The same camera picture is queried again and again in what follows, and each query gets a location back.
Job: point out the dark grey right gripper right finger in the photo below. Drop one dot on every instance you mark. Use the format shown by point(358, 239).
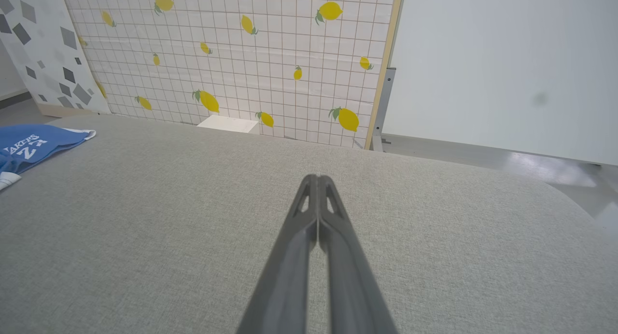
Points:
point(355, 285)

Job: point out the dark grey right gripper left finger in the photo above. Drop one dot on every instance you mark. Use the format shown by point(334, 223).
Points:
point(282, 276)

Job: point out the blue Lakers 23 jersey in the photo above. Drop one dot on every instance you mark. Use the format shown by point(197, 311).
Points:
point(34, 146)

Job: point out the grey fabric sofa cushion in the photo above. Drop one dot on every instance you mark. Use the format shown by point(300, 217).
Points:
point(145, 228)

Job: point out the small white box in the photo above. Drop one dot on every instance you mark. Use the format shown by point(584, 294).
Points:
point(227, 123)

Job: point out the lemon print tiled board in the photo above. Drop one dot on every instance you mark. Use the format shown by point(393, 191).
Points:
point(251, 73)

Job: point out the white panel with grey diamonds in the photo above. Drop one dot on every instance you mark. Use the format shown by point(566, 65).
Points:
point(46, 49)

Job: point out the grey metal bracket post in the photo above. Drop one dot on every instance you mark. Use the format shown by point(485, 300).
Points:
point(384, 102)

